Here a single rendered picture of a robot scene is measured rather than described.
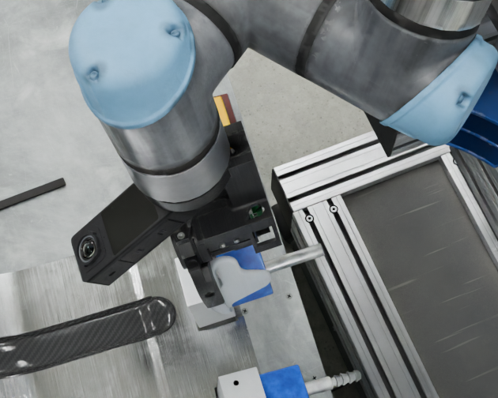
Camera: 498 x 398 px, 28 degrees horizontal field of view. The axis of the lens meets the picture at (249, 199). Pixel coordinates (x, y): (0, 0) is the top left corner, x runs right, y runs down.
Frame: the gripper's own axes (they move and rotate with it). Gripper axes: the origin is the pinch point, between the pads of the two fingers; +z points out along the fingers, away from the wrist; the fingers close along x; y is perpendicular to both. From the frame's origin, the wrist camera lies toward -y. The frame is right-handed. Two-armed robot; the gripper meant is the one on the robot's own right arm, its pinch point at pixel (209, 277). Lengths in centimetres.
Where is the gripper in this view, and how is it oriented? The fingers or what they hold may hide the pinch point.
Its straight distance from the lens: 89.6
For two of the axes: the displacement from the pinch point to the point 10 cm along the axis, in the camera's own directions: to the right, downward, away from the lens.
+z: 1.7, 4.6, 8.7
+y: 9.5, -3.2, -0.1
